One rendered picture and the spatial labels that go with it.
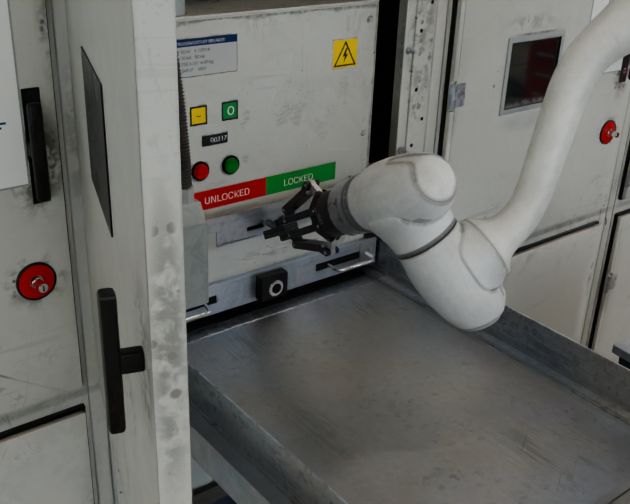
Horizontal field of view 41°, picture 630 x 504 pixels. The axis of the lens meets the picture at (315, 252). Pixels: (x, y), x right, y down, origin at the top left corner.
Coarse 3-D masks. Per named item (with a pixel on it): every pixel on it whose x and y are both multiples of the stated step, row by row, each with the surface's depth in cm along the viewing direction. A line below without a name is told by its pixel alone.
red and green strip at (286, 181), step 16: (272, 176) 151; (288, 176) 153; (304, 176) 156; (320, 176) 158; (208, 192) 144; (224, 192) 146; (240, 192) 148; (256, 192) 150; (272, 192) 152; (208, 208) 145
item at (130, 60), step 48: (96, 0) 77; (144, 0) 57; (96, 48) 81; (144, 48) 59; (96, 96) 85; (144, 96) 60; (96, 144) 91; (144, 144) 61; (96, 192) 98; (144, 192) 63; (96, 240) 108; (144, 240) 65; (96, 288) 118; (144, 288) 68; (96, 336) 130; (144, 336) 72; (144, 384) 76; (144, 432) 80; (144, 480) 86
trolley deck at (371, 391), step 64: (320, 320) 156; (384, 320) 157; (256, 384) 136; (320, 384) 137; (384, 384) 138; (448, 384) 138; (512, 384) 139; (192, 448) 127; (320, 448) 122; (384, 448) 123; (448, 448) 123; (512, 448) 124; (576, 448) 124
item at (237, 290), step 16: (352, 240) 170; (304, 256) 162; (320, 256) 164; (336, 256) 167; (352, 256) 170; (256, 272) 156; (288, 272) 160; (304, 272) 163; (320, 272) 166; (336, 272) 169; (224, 288) 152; (240, 288) 154; (288, 288) 162; (208, 304) 151; (224, 304) 153; (240, 304) 156
